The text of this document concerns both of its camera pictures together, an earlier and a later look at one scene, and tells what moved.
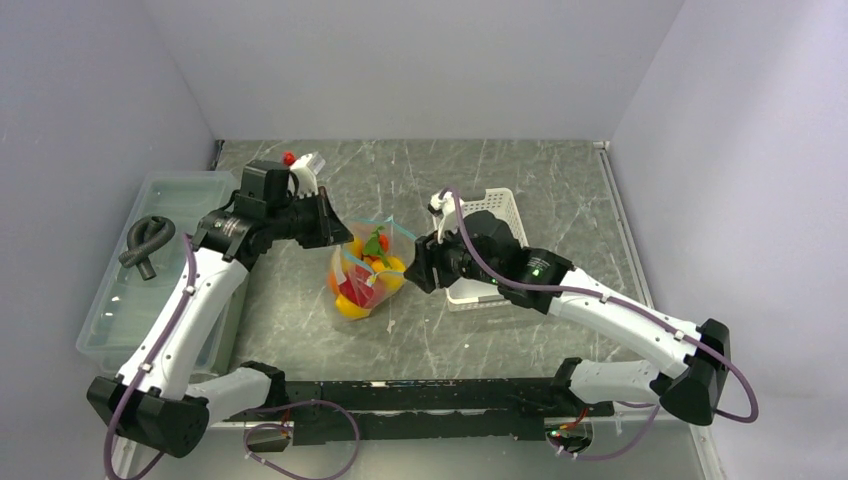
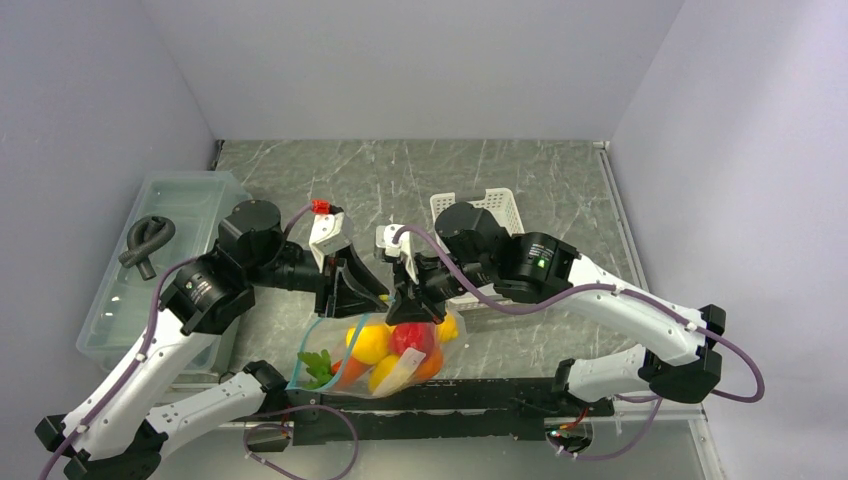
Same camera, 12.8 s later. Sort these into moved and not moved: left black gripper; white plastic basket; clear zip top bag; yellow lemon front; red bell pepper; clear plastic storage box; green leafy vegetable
Moved: yellow lemon front; clear zip top bag; left black gripper; green leafy vegetable; red bell pepper
Not moved: clear plastic storage box; white plastic basket
